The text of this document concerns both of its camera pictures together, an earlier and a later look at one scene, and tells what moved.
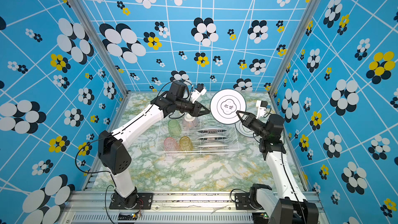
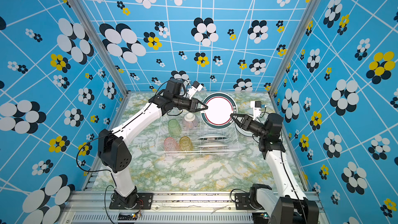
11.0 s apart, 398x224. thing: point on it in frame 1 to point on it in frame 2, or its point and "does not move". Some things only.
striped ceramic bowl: [189, 121] does not move
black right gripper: [250, 121] does not move
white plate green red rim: [212, 130] to [221, 106]
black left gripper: [196, 109] does not move
